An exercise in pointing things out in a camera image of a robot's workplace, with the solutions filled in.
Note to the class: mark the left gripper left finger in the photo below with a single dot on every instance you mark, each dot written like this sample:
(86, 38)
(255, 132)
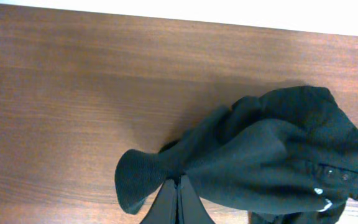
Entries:
(164, 207)

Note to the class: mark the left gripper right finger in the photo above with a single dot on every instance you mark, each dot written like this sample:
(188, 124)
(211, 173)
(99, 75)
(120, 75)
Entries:
(190, 208)

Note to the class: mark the black polo shirt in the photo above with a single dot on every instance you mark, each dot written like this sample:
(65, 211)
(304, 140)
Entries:
(288, 156)

